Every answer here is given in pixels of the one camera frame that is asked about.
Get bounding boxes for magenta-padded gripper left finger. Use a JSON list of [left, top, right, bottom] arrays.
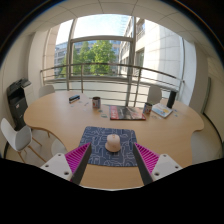
[[40, 142, 93, 186]]

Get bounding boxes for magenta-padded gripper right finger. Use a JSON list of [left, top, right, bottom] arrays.
[[132, 142, 184, 186]]

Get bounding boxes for beige computer mouse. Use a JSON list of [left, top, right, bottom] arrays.
[[104, 133, 122, 153]]

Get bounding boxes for blue-grey patterned mouse pad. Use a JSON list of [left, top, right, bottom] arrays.
[[79, 125, 138, 168]]

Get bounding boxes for white chair with wooden legs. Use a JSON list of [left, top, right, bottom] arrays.
[[0, 117, 48, 164]]

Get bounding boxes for white illustrated booklet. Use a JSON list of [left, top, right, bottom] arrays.
[[151, 103, 174, 119]]

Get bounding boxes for red and grey magazine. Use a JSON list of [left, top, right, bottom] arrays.
[[109, 105, 147, 121]]

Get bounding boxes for black cylindrical bottle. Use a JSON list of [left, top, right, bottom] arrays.
[[166, 89, 177, 109]]

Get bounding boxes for small black rectangular case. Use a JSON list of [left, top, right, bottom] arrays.
[[68, 94, 81, 104]]

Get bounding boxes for black office printer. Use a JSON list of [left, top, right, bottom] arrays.
[[6, 78, 32, 131]]

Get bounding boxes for metal balcony railing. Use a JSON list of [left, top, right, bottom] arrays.
[[39, 62, 185, 108]]

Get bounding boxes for green tree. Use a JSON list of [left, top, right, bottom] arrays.
[[59, 39, 118, 76]]

